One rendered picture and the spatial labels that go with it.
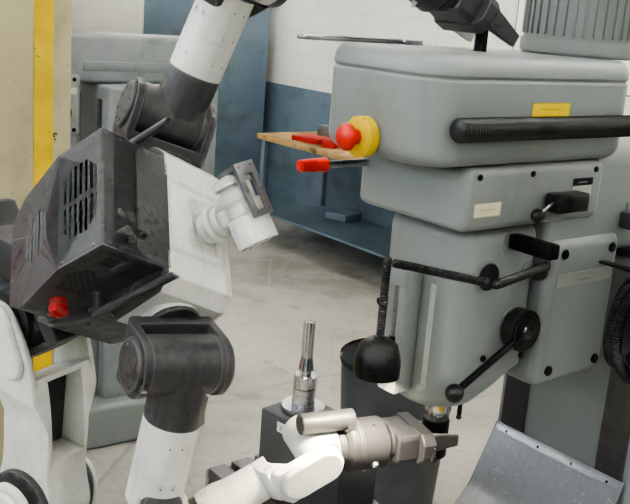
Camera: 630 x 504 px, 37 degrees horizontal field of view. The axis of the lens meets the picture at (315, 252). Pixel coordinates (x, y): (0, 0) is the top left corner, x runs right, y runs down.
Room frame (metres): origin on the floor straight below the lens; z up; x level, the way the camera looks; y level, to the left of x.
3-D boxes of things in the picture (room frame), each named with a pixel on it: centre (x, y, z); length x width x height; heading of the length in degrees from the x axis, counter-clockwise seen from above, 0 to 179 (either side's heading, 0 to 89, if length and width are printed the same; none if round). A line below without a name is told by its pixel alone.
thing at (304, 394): (1.79, 0.00, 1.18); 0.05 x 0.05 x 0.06
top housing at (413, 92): (1.54, -0.24, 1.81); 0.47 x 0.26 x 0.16; 129
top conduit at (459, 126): (1.43, -0.35, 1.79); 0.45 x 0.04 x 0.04; 129
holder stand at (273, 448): (1.76, -0.04, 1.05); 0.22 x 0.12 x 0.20; 47
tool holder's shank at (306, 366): (1.79, 0.00, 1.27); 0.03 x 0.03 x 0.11
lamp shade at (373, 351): (1.36, -0.11, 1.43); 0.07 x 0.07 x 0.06
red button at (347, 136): (1.37, -0.04, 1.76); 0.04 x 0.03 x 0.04; 39
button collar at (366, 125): (1.38, -0.05, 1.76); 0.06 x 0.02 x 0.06; 39
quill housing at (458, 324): (1.53, -0.24, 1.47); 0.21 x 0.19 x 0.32; 39
